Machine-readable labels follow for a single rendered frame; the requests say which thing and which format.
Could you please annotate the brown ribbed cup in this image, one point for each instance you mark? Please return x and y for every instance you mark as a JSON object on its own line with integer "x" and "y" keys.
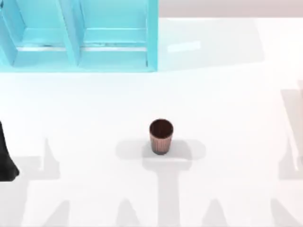
{"x": 161, "y": 142}

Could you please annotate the light blue rack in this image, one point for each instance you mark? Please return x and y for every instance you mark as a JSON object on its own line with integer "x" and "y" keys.
{"x": 113, "y": 56}

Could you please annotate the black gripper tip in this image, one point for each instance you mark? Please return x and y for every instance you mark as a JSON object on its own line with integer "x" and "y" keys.
{"x": 6, "y": 163}

